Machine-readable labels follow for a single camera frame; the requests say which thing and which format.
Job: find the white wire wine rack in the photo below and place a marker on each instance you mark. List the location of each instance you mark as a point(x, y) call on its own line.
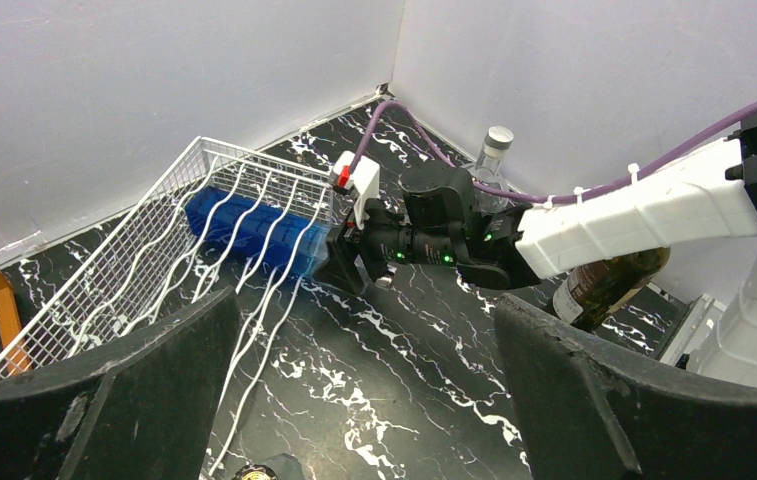
point(151, 265)

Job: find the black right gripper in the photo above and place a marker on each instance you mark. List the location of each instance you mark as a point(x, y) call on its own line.
point(383, 241)

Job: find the olive green wine bottle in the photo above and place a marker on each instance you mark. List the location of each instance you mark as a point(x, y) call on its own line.
point(592, 292)

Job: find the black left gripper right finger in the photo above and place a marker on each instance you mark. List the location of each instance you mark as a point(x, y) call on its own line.
point(589, 409)

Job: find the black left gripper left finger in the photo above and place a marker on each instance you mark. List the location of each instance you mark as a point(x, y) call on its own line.
point(138, 407)

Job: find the dark green wine bottle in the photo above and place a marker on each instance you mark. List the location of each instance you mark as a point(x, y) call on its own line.
point(278, 467)

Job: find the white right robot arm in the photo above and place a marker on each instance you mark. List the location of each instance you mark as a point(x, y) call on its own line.
point(709, 192)

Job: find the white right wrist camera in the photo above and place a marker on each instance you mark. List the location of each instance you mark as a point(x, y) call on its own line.
point(361, 183)

